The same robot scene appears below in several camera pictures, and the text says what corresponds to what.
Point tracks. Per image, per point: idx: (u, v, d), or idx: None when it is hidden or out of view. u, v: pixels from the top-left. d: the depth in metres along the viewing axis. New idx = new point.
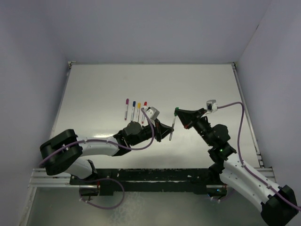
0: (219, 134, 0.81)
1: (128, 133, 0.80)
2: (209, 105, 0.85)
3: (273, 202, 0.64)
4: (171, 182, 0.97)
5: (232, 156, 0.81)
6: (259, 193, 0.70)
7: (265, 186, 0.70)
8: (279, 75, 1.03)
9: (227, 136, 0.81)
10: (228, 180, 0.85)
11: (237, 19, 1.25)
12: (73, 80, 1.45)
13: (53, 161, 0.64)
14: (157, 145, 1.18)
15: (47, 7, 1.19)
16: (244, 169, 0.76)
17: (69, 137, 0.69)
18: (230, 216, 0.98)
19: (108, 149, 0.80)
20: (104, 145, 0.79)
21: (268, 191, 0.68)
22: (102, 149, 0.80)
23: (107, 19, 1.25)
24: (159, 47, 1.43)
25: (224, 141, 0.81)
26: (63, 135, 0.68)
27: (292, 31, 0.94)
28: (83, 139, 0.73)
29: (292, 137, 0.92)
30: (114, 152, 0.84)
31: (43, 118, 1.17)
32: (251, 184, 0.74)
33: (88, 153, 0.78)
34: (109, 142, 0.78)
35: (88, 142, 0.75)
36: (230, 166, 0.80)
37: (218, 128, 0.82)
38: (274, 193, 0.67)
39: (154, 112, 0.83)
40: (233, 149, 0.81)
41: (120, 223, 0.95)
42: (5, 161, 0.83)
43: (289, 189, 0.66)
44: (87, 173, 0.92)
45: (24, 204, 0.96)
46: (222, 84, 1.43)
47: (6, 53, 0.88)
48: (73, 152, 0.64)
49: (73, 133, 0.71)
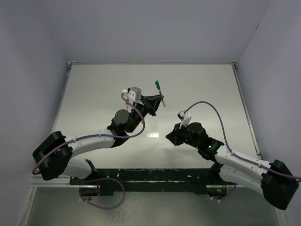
0: (193, 130, 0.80)
1: (118, 122, 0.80)
2: (178, 115, 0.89)
3: (268, 180, 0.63)
4: (171, 182, 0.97)
5: (220, 148, 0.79)
6: (254, 175, 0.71)
7: (257, 166, 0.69)
8: (279, 74, 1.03)
9: (200, 127, 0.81)
10: (228, 175, 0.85)
11: (237, 19, 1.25)
12: (73, 80, 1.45)
13: (47, 165, 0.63)
14: (157, 145, 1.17)
15: (47, 7, 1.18)
16: (234, 157, 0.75)
17: (57, 139, 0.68)
18: (230, 216, 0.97)
19: (104, 142, 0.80)
20: (97, 139, 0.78)
21: (261, 170, 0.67)
22: (97, 144, 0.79)
23: (107, 19, 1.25)
24: (159, 47, 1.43)
25: (200, 133, 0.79)
26: (51, 139, 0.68)
27: (292, 31, 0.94)
28: (71, 139, 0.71)
29: (292, 137, 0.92)
30: (110, 143, 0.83)
31: (42, 117, 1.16)
32: (245, 170, 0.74)
33: (81, 151, 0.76)
34: (102, 135, 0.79)
35: (78, 141, 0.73)
36: (222, 159, 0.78)
37: (190, 125, 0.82)
38: (267, 171, 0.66)
39: (135, 92, 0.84)
40: (221, 142, 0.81)
41: (120, 223, 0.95)
42: (5, 160, 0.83)
43: (280, 163, 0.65)
44: (87, 172, 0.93)
45: (24, 204, 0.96)
46: (222, 84, 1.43)
47: (5, 52, 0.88)
48: (64, 153, 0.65)
49: (60, 134, 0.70)
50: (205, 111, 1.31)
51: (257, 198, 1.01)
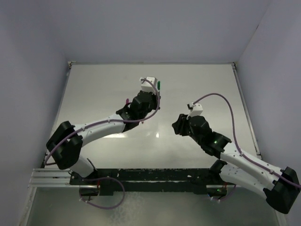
0: (195, 123, 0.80)
1: (141, 102, 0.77)
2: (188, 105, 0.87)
3: (280, 188, 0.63)
4: (171, 182, 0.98)
5: (228, 146, 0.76)
6: (263, 181, 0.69)
7: (268, 172, 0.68)
8: (279, 74, 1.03)
9: (203, 121, 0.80)
10: (228, 176, 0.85)
11: (237, 19, 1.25)
12: (72, 80, 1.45)
13: (59, 155, 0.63)
14: (157, 145, 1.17)
15: (47, 7, 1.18)
16: (243, 158, 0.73)
17: (66, 129, 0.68)
18: (230, 216, 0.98)
19: (114, 128, 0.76)
20: (107, 125, 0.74)
21: (273, 177, 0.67)
22: (108, 130, 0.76)
23: (107, 20, 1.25)
24: (159, 47, 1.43)
25: (202, 127, 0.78)
26: (60, 129, 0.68)
27: (292, 31, 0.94)
28: (80, 127, 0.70)
29: (292, 136, 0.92)
30: (122, 129, 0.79)
31: (43, 117, 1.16)
32: (253, 173, 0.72)
33: (92, 139, 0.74)
34: (112, 121, 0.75)
35: (88, 129, 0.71)
36: (229, 158, 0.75)
37: (192, 119, 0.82)
38: (278, 178, 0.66)
39: (154, 80, 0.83)
40: (228, 140, 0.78)
41: (120, 223, 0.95)
42: (5, 161, 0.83)
43: (291, 171, 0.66)
44: (90, 170, 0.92)
45: (24, 204, 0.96)
46: (222, 85, 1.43)
47: (5, 53, 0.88)
48: (74, 141, 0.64)
49: (69, 124, 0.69)
50: (211, 108, 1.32)
51: (257, 198, 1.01)
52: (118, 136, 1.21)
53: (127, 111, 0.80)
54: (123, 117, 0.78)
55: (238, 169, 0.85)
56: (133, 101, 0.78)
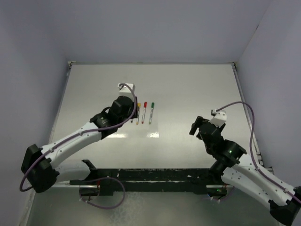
0: (205, 131, 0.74)
1: (121, 106, 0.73)
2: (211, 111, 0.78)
3: (293, 208, 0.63)
4: (171, 182, 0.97)
5: (243, 158, 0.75)
6: (274, 197, 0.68)
7: (281, 190, 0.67)
8: (279, 74, 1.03)
9: (213, 129, 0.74)
10: (231, 181, 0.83)
11: (237, 20, 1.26)
12: (72, 80, 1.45)
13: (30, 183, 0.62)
14: (156, 145, 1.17)
15: (46, 7, 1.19)
16: (258, 173, 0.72)
17: (34, 154, 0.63)
18: (230, 216, 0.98)
19: (89, 139, 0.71)
20: (80, 138, 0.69)
21: (285, 196, 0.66)
22: (83, 142, 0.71)
23: (107, 20, 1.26)
24: (159, 47, 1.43)
25: (213, 135, 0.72)
26: (27, 154, 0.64)
27: (292, 31, 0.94)
28: (48, 149, 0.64)
29: (292, 135, 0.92)
30: (98, 137, 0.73)
31: (42, 117, 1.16)
32: (264, 188, 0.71)
33: (66, 157, 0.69)
34: (84, 133, 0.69)
35: (57, 149, 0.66)
36: (242, 170, 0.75)
37: (202, 126, 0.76)
38: (291, 197, 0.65)
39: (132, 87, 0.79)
40: (243, 151, 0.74)
41: (120, 223, 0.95)
42: (5, 161, 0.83)
43: None
44: (87, 172, 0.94)
45: (24, 204, 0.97)
46: (221, 85, 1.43)
47: (6, 53, 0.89)
48: (41, 167, 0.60)
49: (36, 147, 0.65)
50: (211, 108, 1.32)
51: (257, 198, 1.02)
52: (118, 136, 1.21)
53: (103, 117, 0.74)
54: (99, 123, 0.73)
55: (241, 174, 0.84)
56: (112, 107, 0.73)
